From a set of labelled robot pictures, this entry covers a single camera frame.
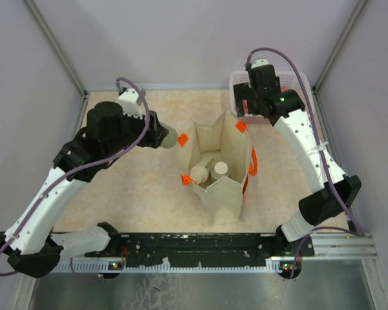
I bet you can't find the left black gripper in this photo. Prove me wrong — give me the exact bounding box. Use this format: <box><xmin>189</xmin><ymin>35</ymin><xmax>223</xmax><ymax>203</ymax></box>
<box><xmin>103</xmin><ymin>105</ymin><xmax>169</xmax><ymax>159</ymax></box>

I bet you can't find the green bottle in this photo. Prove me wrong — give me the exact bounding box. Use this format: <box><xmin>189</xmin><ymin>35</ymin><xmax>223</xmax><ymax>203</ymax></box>
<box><xmin>160</xmin><ymin>124</ymin><xmax>178</xmax><ymax>149</ymax></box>
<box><xmin>189</xmin><ymin>154</ymin><xmax>218</xmax><ymax>184</ymax></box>
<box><xmin>210</xmin><ymin>161</ymin><xmax>230</xmax><ymax>181</ymax></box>

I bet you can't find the beige canvas tote bag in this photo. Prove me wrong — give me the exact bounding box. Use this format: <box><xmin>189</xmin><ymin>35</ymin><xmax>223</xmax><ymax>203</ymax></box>
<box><xmin>176</xmin><ymin>111</ymin><xmax>258</xmax><ymax>227</ymax></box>

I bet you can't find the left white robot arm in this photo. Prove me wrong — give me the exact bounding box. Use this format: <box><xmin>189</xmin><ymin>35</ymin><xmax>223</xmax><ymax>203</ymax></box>
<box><xmin>0</xmin><ymin>101</ymin><xmax>178</xmax><ymax>278</ymax></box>

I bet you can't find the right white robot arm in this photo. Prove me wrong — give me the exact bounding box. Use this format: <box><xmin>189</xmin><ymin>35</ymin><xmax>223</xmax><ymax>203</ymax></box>
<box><xmin>230</xmin><ymin>59</ymin><xmax>361</xmax><ymax>256</ymax></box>

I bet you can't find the red cloth in basket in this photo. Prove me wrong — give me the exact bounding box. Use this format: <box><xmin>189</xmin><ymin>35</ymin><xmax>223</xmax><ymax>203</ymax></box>
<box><xmin>242</xmin><ymin>86</ymin><xmax>289</xmax><ymax>114</ymax></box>

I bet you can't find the white plastic basket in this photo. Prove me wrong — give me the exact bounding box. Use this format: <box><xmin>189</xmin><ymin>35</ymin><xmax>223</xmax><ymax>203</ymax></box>
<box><xmin>229</xmin><ymin>70</ymin><xmax>315</xmax><ymax>124</ymax></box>

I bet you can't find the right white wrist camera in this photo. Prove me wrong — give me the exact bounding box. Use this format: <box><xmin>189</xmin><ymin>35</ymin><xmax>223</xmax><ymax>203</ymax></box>
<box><xmin>251</xmin><ymin>58</ymin><xmax>269</xmax><ymax>68</ymax></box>

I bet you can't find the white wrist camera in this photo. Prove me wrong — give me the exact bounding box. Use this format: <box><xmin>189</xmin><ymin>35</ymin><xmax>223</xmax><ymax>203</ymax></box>
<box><xmin>118</xmin><ymin>88</ymin><xmax>143</xmax><ymax>119</ymax></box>
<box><xmin>251</xmin><ymin>58</ymin><xmax>269</xmax><ymax>68</ymax></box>

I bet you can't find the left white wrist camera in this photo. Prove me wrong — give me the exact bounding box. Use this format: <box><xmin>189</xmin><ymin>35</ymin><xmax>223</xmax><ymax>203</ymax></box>
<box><xmin>118</xmin><ymin>88</ymin><xmax>143</xmax><ymax>119</ymax></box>

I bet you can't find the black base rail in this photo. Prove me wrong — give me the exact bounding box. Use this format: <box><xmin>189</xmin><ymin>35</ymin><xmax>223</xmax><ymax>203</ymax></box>
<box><xmin>84</xmin><ymin>232</ymin><xmax>314</xmax><ymax>267</ymax></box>

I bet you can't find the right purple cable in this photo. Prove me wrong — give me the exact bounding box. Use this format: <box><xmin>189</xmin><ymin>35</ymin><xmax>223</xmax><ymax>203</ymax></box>
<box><xmin>244</xmin><ymin>47</ymin><xmax>366</xmax><ymax>280</ymax></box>

